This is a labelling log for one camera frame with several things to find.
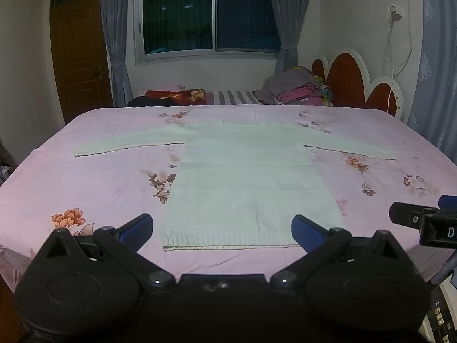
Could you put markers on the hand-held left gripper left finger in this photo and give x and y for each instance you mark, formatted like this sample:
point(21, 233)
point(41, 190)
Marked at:
point(137, 228)

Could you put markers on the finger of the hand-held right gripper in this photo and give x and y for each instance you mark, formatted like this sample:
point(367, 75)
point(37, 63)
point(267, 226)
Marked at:
point(405, 214)
point(449, 202)

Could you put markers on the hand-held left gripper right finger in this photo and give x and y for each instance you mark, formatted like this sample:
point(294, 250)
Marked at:
point(303, 232)

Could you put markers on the white knitted sweater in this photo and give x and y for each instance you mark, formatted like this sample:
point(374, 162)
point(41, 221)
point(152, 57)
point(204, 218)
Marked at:
point(242, 178)

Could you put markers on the pink folded clothes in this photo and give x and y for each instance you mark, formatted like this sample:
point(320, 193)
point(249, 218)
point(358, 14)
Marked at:
point(298, 97)

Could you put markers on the pink floral bed sheet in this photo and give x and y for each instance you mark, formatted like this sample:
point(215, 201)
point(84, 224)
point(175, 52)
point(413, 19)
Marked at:
point(89, 185)

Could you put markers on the white device with buttons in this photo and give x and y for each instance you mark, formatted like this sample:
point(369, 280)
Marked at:
point(442, 314)

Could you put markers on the blue patterned curtain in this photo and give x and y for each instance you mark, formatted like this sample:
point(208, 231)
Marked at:
point(435, 78)

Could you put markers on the red floral cloth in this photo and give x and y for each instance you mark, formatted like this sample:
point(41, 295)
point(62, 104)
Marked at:
point(171, 96)

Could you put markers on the colourful printed cloth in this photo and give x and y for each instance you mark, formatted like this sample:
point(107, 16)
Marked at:
point(324, 91)

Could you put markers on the red and white headboard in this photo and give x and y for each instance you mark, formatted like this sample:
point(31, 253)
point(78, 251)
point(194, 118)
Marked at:
point(348, 82)

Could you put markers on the grey striped cloth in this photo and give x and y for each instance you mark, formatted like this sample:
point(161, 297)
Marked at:
point(232, 97)

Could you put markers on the grey folded cloth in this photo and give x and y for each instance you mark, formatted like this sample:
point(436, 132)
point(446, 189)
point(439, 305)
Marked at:
point(285, 78)

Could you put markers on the brown wooden door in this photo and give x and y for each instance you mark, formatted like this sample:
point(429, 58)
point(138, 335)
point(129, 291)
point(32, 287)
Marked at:
point(78, 60)

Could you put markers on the grey curtain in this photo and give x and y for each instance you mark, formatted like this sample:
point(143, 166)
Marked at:
point(114, 43)
point(289, 14)

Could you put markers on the white framed window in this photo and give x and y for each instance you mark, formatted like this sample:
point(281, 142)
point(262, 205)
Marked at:
point(178, 21)

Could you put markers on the white wall charger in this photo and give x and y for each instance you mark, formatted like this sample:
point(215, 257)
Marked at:
point(394, 11)

